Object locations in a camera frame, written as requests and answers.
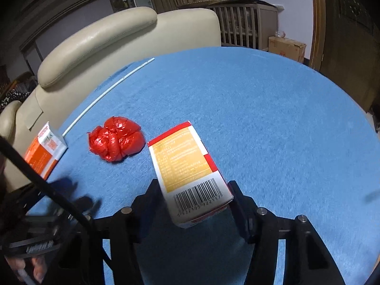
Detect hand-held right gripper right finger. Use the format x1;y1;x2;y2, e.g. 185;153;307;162
227;180;346;285

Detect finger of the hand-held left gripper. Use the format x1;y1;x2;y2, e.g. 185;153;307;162
3;238;63;257

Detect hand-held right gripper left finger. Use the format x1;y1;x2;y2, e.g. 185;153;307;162
56;180;167;285

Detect yellow and white box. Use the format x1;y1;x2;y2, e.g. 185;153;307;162
147;121;234;229

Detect person's left hand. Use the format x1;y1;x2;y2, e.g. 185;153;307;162
7;255;49;284

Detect orange and white box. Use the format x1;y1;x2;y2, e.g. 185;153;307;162
23;121;68;180

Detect red crumpled plastic bag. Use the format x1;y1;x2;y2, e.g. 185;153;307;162
87;116;146;163

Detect blue tablecloth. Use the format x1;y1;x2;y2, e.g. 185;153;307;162
27;46;380;285

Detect thin white stick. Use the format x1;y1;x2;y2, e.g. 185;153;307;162
62;58;156;136

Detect dark floral cloth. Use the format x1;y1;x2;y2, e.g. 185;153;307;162
0;71;39;114

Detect brown cardboard box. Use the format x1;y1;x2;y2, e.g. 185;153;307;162
268;36;307;64

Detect cream leather sofa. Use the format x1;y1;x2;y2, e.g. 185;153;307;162
0;6;222;190

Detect slatted wooden crib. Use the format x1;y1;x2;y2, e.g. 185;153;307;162
205;0;280;51

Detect dark wooden door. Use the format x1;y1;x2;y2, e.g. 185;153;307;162
322;0;380;114

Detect black cable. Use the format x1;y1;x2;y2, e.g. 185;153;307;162
0;137;115;285

